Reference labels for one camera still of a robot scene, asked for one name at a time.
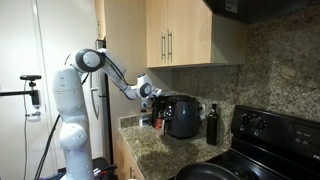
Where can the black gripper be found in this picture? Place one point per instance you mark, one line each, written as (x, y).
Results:
(156, 102)

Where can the black air fryer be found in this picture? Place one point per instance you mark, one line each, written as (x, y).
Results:
(183, 116)

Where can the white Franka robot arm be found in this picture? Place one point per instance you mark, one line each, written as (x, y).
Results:
(71, 110)

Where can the clear salt bottle black cap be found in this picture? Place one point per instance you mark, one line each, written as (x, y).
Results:
(144, 119)

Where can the dark glass bottle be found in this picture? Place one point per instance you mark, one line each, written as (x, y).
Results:
(212, 125)

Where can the stainless steel refrigerator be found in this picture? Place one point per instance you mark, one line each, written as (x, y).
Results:
(104, 100)

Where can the light wood lower cabinet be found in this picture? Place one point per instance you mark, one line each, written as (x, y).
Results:
(125, 160)

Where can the black frying pan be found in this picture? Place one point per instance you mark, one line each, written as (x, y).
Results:
(203, 172)

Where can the light wood upper cabinet door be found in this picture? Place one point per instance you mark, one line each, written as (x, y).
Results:
(155, 33)
(190, 31)

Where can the black electric stove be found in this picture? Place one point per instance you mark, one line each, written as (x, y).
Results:
(273, 143)

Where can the range hood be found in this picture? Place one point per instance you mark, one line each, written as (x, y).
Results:
(260, 9)

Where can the black camera on stand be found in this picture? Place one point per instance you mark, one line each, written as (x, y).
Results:
(31, 90)

